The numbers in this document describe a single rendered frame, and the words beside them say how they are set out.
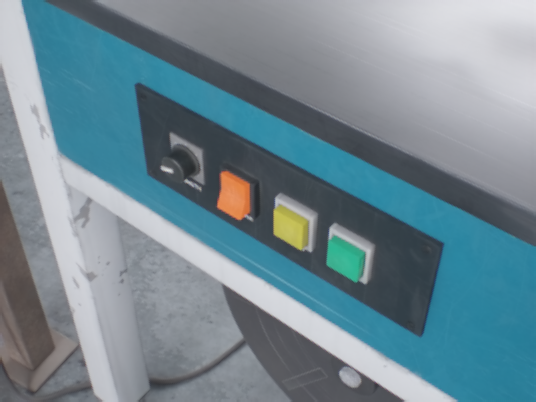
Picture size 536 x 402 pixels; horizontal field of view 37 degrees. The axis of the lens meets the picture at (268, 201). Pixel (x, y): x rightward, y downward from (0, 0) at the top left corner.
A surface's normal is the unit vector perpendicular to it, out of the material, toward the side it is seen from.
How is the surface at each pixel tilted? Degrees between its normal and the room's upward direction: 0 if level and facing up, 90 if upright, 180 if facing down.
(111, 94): 90
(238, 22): 0
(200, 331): 0
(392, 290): 90
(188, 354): 0
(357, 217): 90
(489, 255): 90
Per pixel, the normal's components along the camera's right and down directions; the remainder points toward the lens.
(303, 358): -0.63, 0.55
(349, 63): 0.00, -0.71
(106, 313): 0.78, 0.44
